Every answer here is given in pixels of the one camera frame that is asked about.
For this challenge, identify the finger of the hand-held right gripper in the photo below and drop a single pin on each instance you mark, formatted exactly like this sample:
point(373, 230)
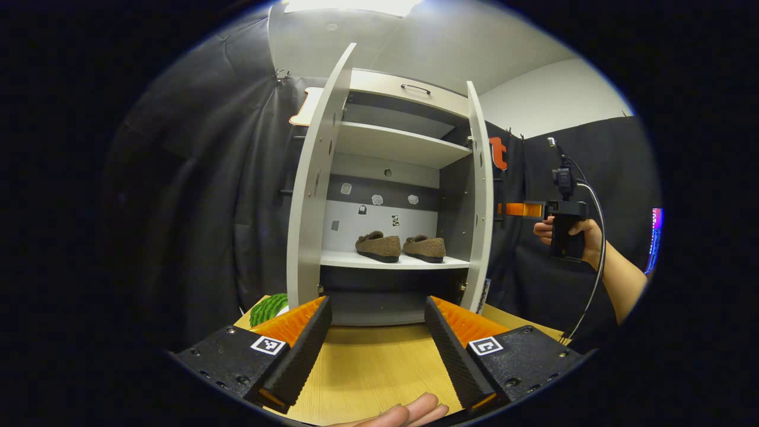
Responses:
point(522, 209)

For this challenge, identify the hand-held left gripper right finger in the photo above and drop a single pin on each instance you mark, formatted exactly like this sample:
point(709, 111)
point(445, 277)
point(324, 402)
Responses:
point(453, 359)

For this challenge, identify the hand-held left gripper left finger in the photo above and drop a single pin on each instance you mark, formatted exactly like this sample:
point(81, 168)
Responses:
point(299, 359)

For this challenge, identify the white shoe cabinet door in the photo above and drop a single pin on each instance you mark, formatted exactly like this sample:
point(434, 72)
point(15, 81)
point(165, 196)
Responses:
point(483, 237)
point(305, 225)

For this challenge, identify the brown fuzzy shoe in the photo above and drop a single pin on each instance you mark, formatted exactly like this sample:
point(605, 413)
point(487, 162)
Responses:
point(426, 248)
point(379, 246)

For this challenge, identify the white shoe cabinet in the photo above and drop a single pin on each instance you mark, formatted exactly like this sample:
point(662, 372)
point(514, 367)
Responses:
point(415, 225)

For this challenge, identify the white cabinet shelf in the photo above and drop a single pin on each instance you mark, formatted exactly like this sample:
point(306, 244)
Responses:
point(397, 142)

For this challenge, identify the white cabinet drawer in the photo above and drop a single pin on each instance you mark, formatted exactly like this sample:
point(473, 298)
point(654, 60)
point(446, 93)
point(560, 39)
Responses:
point(379, 83)

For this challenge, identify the green striped ball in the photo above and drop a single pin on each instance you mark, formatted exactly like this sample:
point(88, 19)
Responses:
point(267, 309)

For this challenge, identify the ceiling light panel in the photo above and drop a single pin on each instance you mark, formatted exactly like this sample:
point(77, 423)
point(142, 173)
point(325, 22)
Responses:
point(356, 6)

